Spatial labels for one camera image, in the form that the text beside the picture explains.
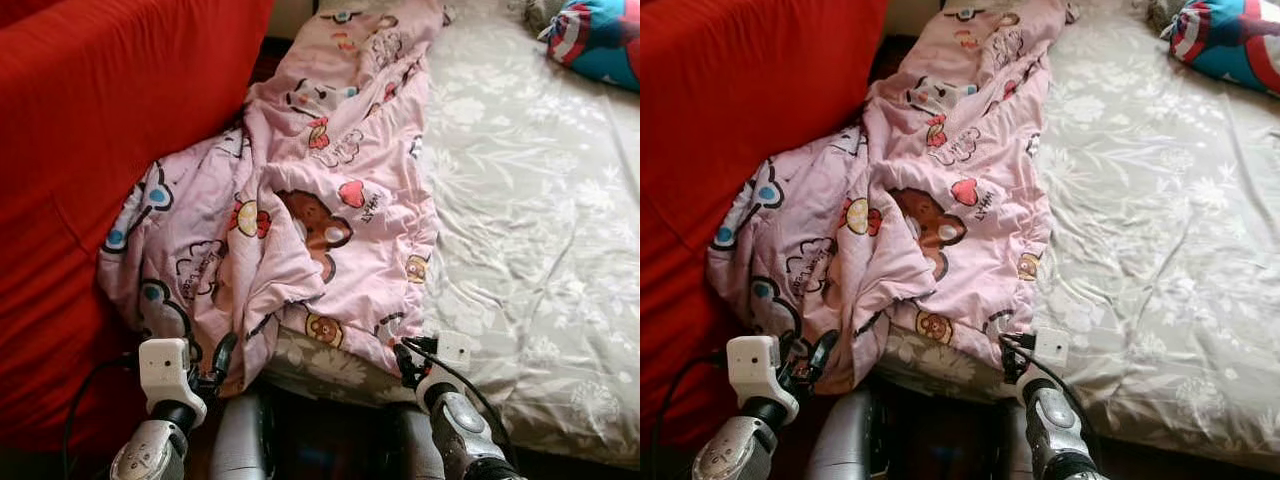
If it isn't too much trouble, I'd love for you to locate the pink cartoon print blanket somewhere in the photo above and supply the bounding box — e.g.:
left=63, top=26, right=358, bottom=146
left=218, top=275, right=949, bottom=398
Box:
left=705, top=0, right=1071, bottom=396
left=95, top=0, right=449, bottom=396

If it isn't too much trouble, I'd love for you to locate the grey floral bed sheet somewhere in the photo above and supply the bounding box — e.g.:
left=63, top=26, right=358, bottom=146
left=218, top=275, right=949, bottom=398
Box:
left=262, top=0, right=641, bottom=471
left=880, top=0, right=1280, bottom=471

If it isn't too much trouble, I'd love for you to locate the red white blue bolster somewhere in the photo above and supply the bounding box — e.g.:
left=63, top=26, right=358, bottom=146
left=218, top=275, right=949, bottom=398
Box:
left=1165, top=0, right=1280, bottom=98
left=540, top=0, right=641, bottom=93

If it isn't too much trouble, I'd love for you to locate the robot leg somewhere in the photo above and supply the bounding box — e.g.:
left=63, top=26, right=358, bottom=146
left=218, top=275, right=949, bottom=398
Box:
left=210, top=390, right=276, bottom=480
left=385, top=400, right=446, bottom=480
left=990, top=400, right=1036, bottom=480
left=805, top=390, right=881, bottom=480

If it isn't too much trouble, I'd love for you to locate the robot left leg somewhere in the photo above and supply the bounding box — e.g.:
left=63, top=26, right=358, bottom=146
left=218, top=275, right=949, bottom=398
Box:
left=805, top=390, right=881, bottom=480
left=210, top=390, right=276, bottom=480

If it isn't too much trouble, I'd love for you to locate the robot right leg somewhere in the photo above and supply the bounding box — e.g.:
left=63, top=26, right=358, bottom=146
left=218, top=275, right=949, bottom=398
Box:
left=385, top=400, right=446, bottom=480
left=990, top=400, right=1036, bottom=480

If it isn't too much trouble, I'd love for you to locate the large red cushion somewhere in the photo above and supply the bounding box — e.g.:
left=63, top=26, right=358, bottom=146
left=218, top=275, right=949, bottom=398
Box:
left=640, top=0, right=889, bottom=451
left=0, top=0, right=276, bottom=456

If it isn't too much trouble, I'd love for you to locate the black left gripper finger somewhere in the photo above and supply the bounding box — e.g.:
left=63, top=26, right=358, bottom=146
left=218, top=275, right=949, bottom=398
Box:
left=205, top=332, right=239, bottom=386
left=808, top=330, right=841, bottom=383

